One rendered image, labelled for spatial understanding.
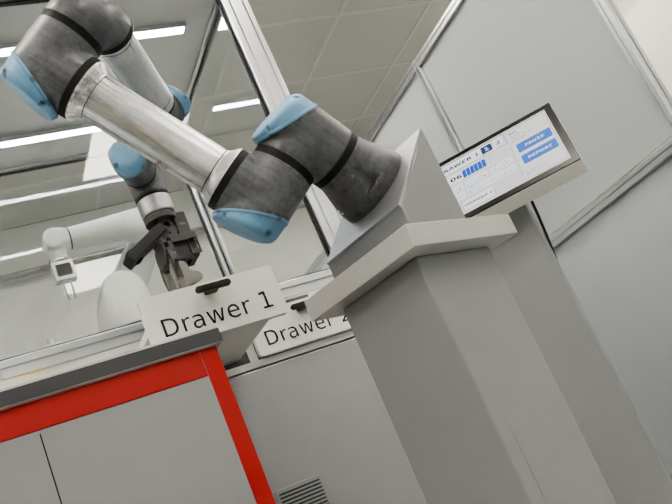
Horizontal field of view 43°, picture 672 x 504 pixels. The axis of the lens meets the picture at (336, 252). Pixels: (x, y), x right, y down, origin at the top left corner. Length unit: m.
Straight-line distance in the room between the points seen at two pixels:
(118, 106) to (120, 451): 0.56
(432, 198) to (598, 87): 1.64
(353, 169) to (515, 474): 0.57
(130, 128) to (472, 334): 0.65
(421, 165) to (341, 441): 0.83
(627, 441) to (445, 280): 0.99
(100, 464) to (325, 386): 0.88
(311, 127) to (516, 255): 0.99
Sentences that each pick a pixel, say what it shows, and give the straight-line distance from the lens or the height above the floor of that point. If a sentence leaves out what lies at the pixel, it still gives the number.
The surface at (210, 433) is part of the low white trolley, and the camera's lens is 1.40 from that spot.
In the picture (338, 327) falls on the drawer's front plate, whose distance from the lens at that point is 2.16.
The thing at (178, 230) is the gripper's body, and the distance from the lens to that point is 1.90.
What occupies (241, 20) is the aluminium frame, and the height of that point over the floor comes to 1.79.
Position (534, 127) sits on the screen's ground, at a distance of 2.42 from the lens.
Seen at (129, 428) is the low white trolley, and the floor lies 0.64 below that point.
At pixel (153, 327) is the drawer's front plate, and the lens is 1.70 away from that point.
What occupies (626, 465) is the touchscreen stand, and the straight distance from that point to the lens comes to 2.28.
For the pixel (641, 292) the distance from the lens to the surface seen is 3.10.
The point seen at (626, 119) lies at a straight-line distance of 2.97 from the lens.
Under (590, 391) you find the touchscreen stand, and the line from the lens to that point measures 2.27.
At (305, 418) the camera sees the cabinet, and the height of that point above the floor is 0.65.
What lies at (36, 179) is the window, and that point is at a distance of 2.22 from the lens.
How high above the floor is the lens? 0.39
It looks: 16 degrees up
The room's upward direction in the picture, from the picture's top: 24 degrees counter-clockwise
